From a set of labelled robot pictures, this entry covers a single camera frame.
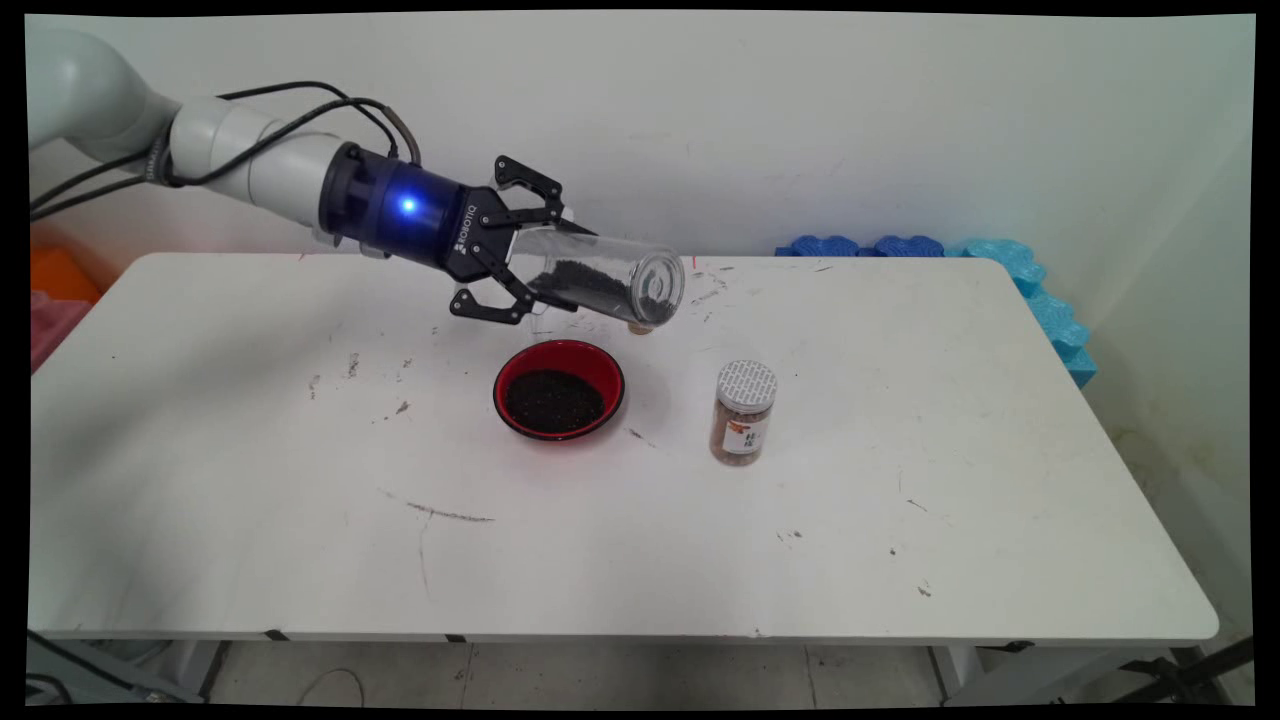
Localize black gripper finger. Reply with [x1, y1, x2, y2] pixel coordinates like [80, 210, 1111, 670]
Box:
[488, 155, 601, 241]
[448, 250, 581, 326]

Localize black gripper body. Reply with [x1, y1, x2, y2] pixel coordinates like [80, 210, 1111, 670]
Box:
[318, 142, 511, 283]

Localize clear plastic jar black seeds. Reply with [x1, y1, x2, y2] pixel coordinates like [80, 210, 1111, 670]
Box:
[505, 228, 688, 329]

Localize red bowl with black seeds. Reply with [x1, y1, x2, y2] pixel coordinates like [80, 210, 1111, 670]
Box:
[492, 339, 627, 443]

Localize spice jar white patterned lid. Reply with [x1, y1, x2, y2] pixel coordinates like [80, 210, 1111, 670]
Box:
[709, 360, 779, 467]

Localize dark blue foam mat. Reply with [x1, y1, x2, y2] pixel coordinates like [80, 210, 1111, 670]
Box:
[775, 235, 947, 259]

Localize orange box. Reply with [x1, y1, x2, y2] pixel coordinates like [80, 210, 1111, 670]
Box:
[30, 245, 103, 306]

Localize white table leg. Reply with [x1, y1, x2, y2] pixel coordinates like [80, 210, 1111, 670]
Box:
[160, 640, 233, 703]
[930, 645, 988, 703]

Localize light blue foam mat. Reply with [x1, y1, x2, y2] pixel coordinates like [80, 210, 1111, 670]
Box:
[948, 238, 1099, 390]

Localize black camera cable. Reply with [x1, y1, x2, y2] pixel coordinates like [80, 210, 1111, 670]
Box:
[215, 80, 401, 161]

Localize black floor cable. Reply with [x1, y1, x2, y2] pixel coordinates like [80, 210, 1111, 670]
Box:
[28, 628, 206, 704]

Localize black stand frame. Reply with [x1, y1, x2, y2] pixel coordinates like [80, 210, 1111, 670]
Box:
[1110, 635, 1253, 704]

